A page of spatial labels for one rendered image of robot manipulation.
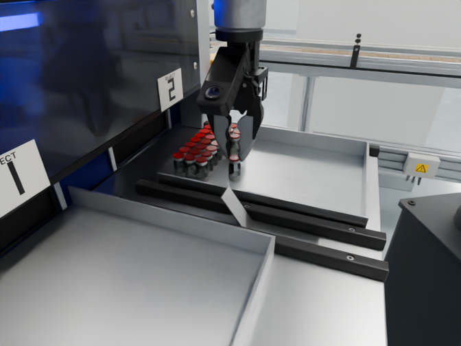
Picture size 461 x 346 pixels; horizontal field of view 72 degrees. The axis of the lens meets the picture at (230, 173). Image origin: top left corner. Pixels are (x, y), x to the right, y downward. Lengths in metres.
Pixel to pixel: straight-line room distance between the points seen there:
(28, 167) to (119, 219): 0.17
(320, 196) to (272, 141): 0.22
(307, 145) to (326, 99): 1.42
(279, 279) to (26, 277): 0.32
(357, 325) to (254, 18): 0.40
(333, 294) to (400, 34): 1.76
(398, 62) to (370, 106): 0.72
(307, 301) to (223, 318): 0.10
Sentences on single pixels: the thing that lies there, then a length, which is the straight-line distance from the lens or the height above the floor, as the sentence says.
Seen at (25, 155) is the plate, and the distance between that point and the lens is 0.40.
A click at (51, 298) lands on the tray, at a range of 0.45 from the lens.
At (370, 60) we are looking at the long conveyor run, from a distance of 1.44.
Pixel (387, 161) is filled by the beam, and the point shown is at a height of 0.48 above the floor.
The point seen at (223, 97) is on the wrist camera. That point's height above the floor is 1.06.
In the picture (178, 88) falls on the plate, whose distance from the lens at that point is 0.65.
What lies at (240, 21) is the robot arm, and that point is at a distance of 0.47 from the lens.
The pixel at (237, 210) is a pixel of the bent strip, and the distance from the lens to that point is 0.46.
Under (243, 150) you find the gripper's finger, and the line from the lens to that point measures 0.54.
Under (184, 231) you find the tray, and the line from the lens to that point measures 0.48.
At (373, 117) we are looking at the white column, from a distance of 2.16.
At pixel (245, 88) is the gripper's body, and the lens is 0.49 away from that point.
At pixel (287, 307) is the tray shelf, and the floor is 0.88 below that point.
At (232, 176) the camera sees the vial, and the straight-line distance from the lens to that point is 0.57.
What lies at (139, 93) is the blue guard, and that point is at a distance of 0.55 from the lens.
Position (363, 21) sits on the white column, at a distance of 2.03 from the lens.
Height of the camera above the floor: 1.20
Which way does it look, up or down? 32 degrees down
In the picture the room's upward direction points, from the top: straight up
